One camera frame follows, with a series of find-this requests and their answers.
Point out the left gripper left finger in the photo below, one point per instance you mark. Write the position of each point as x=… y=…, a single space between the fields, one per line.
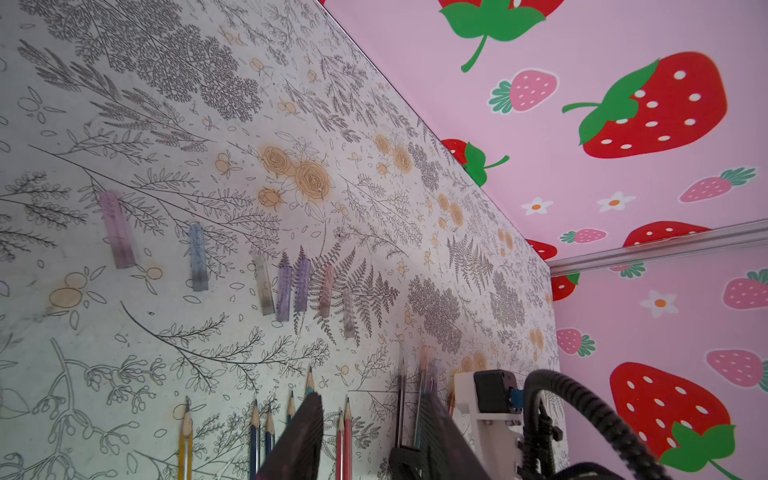
x=297 y=454

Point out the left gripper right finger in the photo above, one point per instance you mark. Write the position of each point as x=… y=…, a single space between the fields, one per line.
x=444 y=451

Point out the red pencil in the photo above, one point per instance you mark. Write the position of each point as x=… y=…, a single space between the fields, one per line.
x=347 y=442
x=339 y=462

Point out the yellow pencil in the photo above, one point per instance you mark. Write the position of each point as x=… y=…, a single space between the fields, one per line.
x=185 y=449

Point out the clear blue pencil cap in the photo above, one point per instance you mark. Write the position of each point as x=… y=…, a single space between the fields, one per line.
x=199 y=271

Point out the clear purple pencil cap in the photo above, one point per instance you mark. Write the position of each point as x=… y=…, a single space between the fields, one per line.
x=116 y=228

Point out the teal green pencil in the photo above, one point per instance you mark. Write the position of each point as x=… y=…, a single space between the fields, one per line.
x=309 y=383

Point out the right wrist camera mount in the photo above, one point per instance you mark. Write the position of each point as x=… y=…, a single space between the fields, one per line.
x=491 y=401

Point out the right aluminium corner post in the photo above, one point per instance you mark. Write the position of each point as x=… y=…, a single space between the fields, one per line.
x=736 y=236

